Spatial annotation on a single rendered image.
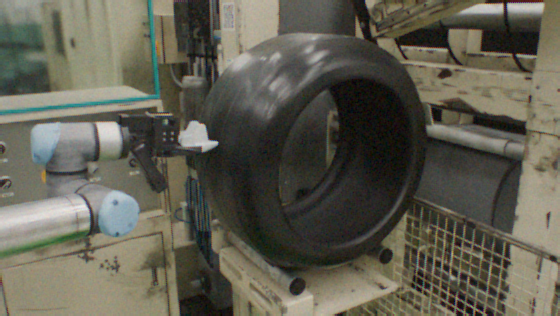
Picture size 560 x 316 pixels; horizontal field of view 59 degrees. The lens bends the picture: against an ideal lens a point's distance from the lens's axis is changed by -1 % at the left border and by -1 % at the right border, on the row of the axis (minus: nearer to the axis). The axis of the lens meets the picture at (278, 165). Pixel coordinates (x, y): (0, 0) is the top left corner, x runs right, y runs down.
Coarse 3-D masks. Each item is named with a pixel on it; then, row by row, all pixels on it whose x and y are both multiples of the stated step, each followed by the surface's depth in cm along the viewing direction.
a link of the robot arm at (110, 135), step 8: (104, 128) 93; (112, 128) 93; (120, 128) 95; (104, 136) 92; (112, 136) 93; (120, 136) 94; (104, 144) 92; (112, 144) 93; (120, 144) 94; (104, 152) 93; (112, 152) 93; (120, 152) 95; (104, 160) 95
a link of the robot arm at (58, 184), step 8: (48, 176) 90; (56, 176) 89; (64, 176) 90; (72, 176) 90; (80, 176) 91; (48, 184) 91; (56, 184) 90; (64, 184) 90; (72, 184) 89; (80, 184) 88; (48, 192) 91; (56, 192) 90; (64, 192) 88; (72, 192) 87
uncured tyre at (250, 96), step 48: (288, 48) 108; (336, 48) 107; (240, 96) 105; (288, 96) 101; (336, 96) 143; (384, 96) 136; (240, 144) 102; (384, 144) 143; (240, 192) 104; (336, 192) 150; (384, 192) 140; (288, 240) 110; (336, 240) 136
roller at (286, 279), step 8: (232, 240) 140; (240, 240) 137; (240, 248) 136; (248, 248) 133; (248, 256) 133; (256, 256) 129; (264, 264) 126; (272, 264) 124; (272, 272) 122; (280, 272) 120; (288, 272) 119; (280, 280) 119; (288, 280) 117; (296, 280) 116; (288, 288) 116; (296, 288) 116; (304, 288) 117
